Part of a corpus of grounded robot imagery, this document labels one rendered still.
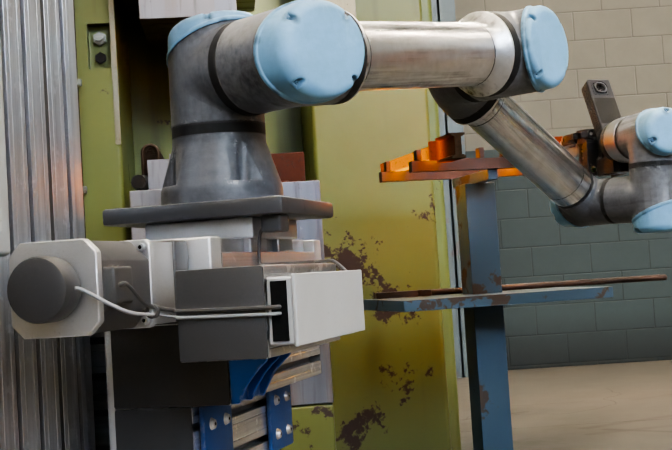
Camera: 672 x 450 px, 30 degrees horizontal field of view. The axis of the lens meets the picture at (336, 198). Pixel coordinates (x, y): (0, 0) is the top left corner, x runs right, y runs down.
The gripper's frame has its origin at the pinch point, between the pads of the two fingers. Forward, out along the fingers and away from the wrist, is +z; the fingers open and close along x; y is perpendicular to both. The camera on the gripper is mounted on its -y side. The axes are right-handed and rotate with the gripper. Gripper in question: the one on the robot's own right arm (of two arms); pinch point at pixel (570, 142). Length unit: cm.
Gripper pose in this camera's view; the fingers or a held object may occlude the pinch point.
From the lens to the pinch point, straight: 231.4
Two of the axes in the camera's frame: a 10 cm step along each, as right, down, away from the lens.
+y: 0.6, 10.0, -0.7
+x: 9.7, -0.4, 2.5
